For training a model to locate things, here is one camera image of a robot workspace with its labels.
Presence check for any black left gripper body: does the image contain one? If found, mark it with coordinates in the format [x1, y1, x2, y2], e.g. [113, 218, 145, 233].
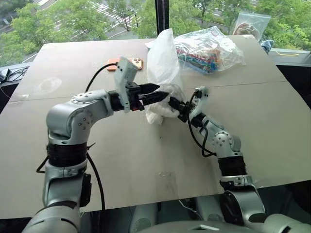
[125, 82, 147, 112]

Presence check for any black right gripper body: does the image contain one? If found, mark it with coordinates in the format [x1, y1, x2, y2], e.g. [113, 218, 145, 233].
[176, 101, 194, 122]

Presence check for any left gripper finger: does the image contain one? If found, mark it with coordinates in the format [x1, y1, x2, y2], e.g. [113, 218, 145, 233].
[142, 90, 169, 105]
[140, 83, 160, 95]

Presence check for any white translucent drawstring bag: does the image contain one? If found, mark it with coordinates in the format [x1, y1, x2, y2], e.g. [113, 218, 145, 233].
[144, 27, 183, 91]

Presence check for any clear bag of colourful sticks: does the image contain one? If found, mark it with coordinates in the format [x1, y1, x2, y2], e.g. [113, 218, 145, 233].
[173, 26, 246, 75]

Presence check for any clear zip bag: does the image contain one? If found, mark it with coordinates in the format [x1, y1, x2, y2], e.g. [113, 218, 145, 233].
[232, 11, 272, 42]

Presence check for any pink box with buttons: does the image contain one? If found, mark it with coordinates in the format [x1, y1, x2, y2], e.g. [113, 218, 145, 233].
[130, 57, 145, 70]

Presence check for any orange flat block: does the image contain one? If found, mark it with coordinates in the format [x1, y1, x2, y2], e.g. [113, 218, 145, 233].
[107, 58, 122, 72]

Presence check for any blue cloth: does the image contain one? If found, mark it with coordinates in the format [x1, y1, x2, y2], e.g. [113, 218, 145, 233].
[260, 39, 276, 53]

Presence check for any grey rounded robot leg part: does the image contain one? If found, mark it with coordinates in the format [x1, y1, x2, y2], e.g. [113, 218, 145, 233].
[128, 202, 161, 233]

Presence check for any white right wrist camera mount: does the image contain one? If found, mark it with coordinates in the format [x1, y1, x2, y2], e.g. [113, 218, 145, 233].
[193, 85, 210, 115]

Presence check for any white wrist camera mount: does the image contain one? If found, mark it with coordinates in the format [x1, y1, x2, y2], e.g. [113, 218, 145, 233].
[113, 56, 138, 114]
[193, 85, 210, 115]

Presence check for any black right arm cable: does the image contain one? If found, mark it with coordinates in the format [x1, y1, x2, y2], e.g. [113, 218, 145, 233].
[186, 90, 217, 158]

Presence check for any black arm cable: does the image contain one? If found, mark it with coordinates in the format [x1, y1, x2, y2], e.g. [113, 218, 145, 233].
[84, 63, 120, 211]
[186, 90, 217, 158]

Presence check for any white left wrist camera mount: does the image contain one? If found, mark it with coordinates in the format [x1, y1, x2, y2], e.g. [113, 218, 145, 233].
[113, 56, 138, 114]

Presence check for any dark window frame post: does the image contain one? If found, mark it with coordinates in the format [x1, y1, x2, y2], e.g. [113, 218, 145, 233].
[155, 0, 170, 39]

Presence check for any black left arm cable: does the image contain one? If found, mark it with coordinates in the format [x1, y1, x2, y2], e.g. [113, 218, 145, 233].
[84, 63, 120, 211]

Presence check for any yellow cable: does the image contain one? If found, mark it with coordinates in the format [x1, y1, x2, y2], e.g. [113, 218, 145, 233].
[275, 49, 301, 57]

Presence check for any black cable bundle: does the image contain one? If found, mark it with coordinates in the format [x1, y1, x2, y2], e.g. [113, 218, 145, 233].
[0, 67, 28, 84]

